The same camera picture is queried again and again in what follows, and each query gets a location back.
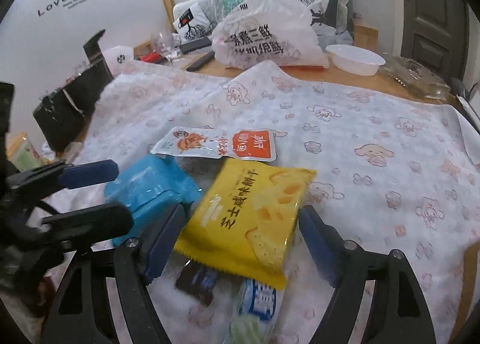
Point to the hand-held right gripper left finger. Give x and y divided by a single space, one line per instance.
163 246

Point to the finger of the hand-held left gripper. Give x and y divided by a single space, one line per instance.
93 218
90 173

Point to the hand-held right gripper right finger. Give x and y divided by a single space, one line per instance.
317 246

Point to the yellow cracker packet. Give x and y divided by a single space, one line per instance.
240 216

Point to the dark snack packet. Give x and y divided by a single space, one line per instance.
197 282

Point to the small black pot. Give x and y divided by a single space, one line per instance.
60 123

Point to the blue and white snack packet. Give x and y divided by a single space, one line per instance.
258 301

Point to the printed white cloth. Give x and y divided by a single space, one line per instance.
356 164

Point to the white and orange snack packet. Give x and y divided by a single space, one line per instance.
195 141

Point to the pale green snack packet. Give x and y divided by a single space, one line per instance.
245 331

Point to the dark coffee machine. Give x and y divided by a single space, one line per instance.
94 46

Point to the red plate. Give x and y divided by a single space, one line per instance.
150 58

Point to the wine glass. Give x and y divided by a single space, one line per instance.
165 42

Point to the black remote control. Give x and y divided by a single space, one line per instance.
200 61

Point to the black laptop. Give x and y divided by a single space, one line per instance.
195 45

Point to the white tree print pillow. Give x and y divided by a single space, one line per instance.
191 22

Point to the white bowl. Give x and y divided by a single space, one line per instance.
354 61

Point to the glass tray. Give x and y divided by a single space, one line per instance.
416 76

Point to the white printed plastic bag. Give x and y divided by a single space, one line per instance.
262 37

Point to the teal tree print pillow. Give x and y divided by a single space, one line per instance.
228 1

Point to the white and black tree pillow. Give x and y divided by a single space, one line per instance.
323 10

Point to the grey covered sofa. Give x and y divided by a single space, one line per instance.
345 3

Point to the dark brown door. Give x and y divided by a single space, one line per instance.
435 10

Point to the black wall decal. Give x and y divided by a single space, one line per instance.
65 3

